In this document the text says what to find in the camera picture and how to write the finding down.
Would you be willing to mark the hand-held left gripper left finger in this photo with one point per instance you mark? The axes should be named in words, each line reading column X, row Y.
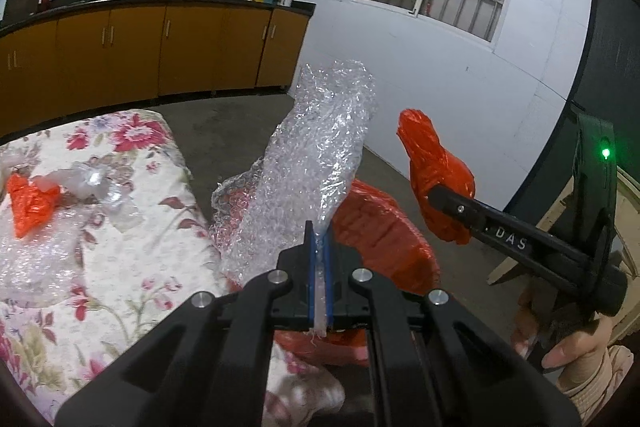
column 311, row 277

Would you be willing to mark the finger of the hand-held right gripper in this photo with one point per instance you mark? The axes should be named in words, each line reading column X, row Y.
column 457, row 209

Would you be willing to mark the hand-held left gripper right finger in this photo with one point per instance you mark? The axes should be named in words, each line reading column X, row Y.
column 328, row 287

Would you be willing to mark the red plastic bag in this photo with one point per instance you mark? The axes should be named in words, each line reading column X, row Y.
column 30, row 207
column 435, row 167

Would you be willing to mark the orange basket with red liner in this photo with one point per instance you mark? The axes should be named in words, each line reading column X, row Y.
column 390, row 247

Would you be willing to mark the clear bubble wrap sheet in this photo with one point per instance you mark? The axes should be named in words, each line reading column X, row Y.
column 315, row 147

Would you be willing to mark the person's right forearm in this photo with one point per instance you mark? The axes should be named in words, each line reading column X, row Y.
column 595, row 382

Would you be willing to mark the person's right hand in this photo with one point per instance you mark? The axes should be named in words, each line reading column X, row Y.
column 585, row 342

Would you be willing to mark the dark door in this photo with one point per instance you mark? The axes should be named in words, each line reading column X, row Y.
column 565, row 57

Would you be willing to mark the floral cloth covered table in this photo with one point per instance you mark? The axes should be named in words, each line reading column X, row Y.
column 140, row 267

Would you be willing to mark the small bubble wrap piece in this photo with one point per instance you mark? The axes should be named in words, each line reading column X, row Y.
column 35, row 262

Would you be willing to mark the wooden base cabinets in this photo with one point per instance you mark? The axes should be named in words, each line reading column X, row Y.
column 125, row 52

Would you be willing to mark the dark cutting board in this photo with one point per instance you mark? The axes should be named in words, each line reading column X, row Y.
column 22, row 2

